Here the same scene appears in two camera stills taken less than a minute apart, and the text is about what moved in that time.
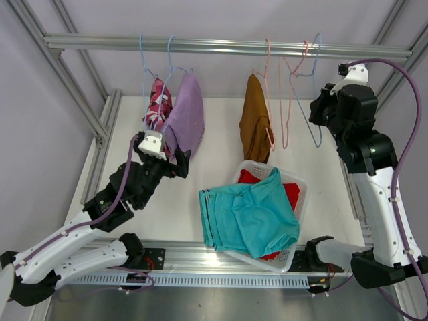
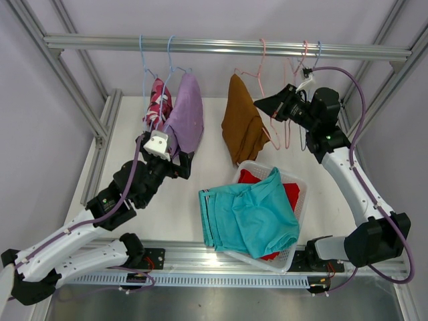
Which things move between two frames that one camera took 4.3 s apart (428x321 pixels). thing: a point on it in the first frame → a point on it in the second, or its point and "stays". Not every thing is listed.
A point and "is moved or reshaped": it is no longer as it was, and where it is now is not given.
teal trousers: x=257 y=219 stays
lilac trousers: x=184 y=129 stays
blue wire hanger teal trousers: x=305 y=74 is moved or reshaped
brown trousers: x=257 y=135 is moved or reshaped
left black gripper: x=179 y=169 stays
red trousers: x=292 y=191 stays
